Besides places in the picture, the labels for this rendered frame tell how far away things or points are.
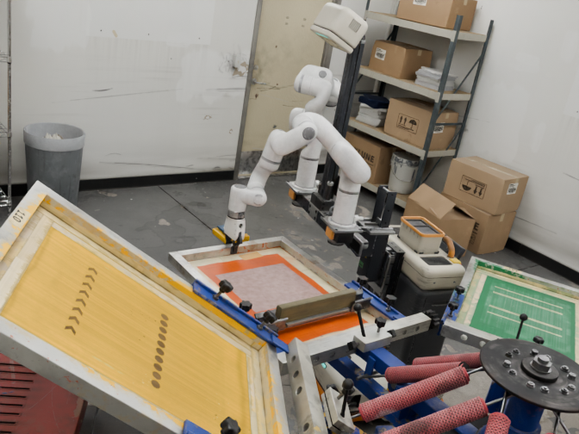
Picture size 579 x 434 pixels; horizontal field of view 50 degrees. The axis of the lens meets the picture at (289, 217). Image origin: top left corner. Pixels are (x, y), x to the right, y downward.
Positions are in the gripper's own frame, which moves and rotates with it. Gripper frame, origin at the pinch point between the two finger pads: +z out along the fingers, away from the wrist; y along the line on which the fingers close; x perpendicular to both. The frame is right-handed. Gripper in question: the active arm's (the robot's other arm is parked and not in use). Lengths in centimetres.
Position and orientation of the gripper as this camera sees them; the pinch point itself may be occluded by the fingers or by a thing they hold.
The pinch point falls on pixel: (231, 247)
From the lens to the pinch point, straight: 275.0
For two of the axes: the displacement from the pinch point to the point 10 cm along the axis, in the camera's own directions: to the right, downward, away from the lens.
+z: -1.6, 9.1, 3.7
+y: -5.8, -3.9, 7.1
